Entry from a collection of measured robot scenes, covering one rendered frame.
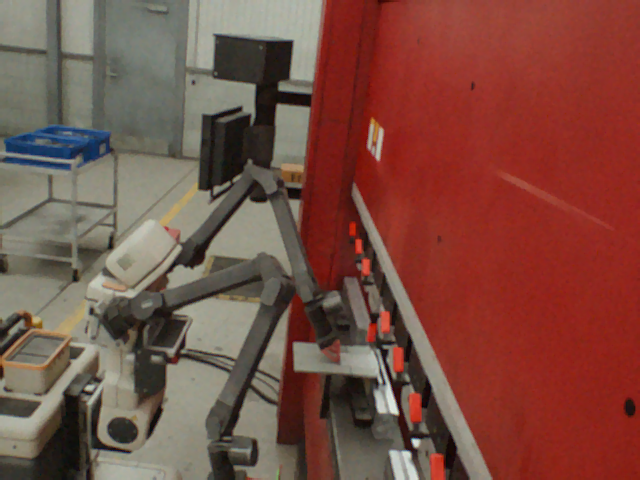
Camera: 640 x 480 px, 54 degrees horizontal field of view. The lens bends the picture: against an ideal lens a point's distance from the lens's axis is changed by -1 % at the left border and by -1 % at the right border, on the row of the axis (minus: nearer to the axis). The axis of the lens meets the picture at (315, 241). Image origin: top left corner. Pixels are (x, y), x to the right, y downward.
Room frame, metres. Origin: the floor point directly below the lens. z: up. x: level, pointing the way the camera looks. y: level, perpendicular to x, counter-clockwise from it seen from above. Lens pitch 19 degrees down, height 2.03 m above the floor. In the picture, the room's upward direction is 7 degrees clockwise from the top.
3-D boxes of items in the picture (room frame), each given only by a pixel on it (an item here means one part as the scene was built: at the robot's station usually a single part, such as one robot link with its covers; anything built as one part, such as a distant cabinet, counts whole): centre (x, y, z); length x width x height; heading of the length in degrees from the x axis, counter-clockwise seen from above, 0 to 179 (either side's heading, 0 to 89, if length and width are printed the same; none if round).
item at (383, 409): (1.80, -0.26, 0.92); 0.39 x 0.06 x 0.10; 5
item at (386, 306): (1.68, -0.27, 1.26); 0.15 x 0.09 x 0.17; 5
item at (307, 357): (1.84, -0.10, 1.00); 0.26 x 0.18 x 0.01; 95
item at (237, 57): (3.07, 0.39, 1.53); 0.51 x 0.25 x 0.85; 170
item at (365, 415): (1.81, -0.20, 0.89); 0.30 x 0.05 x 0.03; 5
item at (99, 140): (4.96, 2.04, 0.92); 0.50 x 0.36 x 0.18; 90
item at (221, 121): (3.03, 0.48, 1.42); 0.45 x 0.12 x 0.36; 170
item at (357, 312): (2.40, -0.20, 0.92); 0.50 x 0.06 x 0.10; 5
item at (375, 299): (1.88, -0.25, 1.26); 0.15 x 0.09 x 0.17; 5
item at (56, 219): (4.71, 2.05, 0.47); 0.90 x 0.66 x 0.95; 0
